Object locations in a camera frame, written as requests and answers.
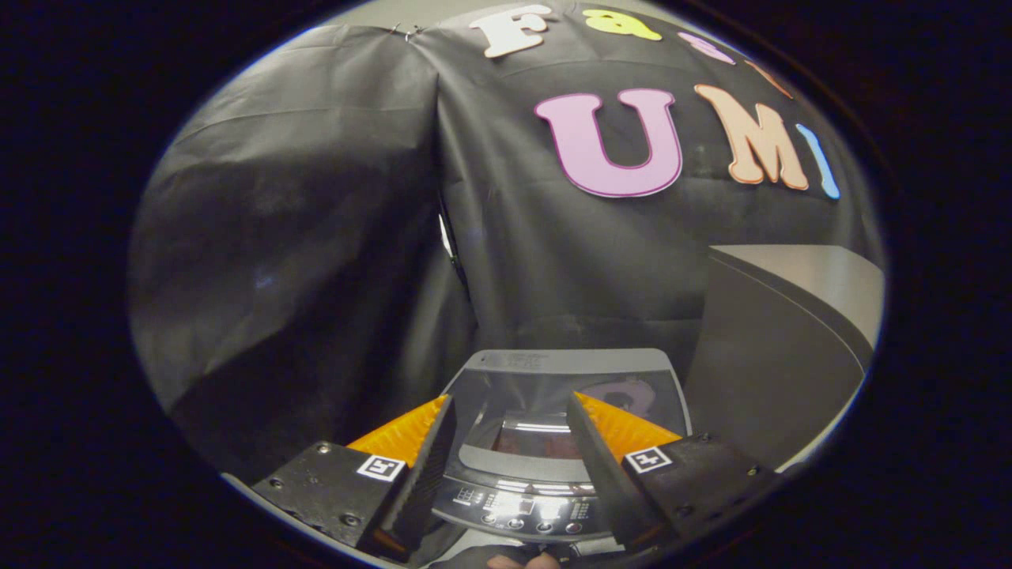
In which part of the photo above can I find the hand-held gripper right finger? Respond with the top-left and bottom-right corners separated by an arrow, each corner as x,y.
565,391 -> 784,552

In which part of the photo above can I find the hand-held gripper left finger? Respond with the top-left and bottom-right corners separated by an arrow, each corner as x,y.
251,394 -> 459,563

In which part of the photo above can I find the grey washing machine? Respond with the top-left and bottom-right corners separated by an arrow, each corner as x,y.
429,348 -> 694,556

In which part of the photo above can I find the black backdrop cloth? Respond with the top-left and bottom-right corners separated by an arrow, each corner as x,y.
128,0 -> 885,483

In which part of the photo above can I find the beige cabinet with dark frame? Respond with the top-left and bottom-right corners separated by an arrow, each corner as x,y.
683,244 -> 886,473

